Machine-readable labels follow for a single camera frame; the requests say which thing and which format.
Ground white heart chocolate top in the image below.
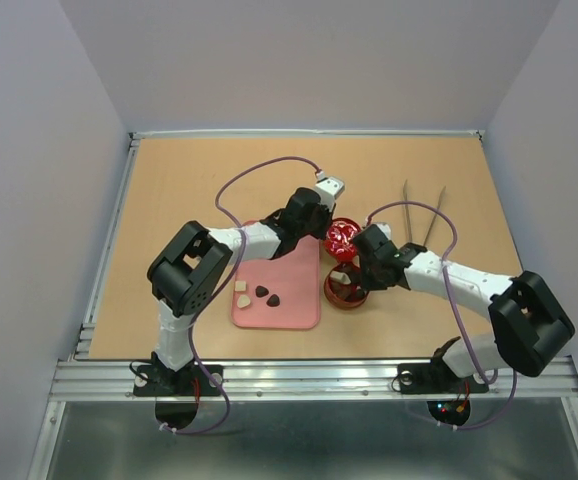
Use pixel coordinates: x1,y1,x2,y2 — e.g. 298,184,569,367
330,271,350,284

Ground white heart chocolate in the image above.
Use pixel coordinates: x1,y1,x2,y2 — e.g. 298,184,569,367
237,295,251,309
330,271,350,284

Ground red round tin lid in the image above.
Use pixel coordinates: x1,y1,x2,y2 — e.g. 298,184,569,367
323,217,361,263

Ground red round tin box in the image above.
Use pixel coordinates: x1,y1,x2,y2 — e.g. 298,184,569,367
323,263,369,310

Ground dark square chocolate top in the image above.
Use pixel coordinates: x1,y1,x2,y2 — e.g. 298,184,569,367
331,283,353,299

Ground pink plastic tray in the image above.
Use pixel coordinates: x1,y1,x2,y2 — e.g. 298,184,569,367
231,236,321,330

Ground metal tongs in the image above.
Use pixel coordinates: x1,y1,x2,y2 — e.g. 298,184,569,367
402,180,448,245

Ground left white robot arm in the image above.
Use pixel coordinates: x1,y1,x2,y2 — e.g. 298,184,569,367
147,179,344,394

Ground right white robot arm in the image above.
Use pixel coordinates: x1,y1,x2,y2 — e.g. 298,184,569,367
352,224,575,392

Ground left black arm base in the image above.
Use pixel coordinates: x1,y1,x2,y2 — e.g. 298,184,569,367
129,353,224,434

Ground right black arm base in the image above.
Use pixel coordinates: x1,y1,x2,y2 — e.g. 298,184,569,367
390,360,489,428

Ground dark heart chocolate left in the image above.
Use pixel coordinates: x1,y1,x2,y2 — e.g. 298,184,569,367
255,285,269,298

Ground dark heart chocolate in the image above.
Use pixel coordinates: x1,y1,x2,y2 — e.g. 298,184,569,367
266,294,280,307
255,285,269,298

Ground dark heart chocolate bottom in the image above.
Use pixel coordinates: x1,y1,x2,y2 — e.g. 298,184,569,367
266,294,280,307

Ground white heart chocolate bottom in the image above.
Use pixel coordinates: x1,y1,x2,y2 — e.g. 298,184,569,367
237,295,251,309

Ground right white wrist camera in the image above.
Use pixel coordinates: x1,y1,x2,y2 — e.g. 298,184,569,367
366,222,392,240

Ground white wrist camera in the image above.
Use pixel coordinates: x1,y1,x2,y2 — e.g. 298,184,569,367
314,170,345,212
366,222,392,240

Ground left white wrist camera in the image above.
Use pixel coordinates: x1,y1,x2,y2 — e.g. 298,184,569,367
314,170,345,212

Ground aluminium front rail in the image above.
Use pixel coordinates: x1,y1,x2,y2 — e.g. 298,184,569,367
49,357,578,402

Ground aluminium table frame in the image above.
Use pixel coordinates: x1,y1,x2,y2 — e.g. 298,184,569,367
29,131,578,479

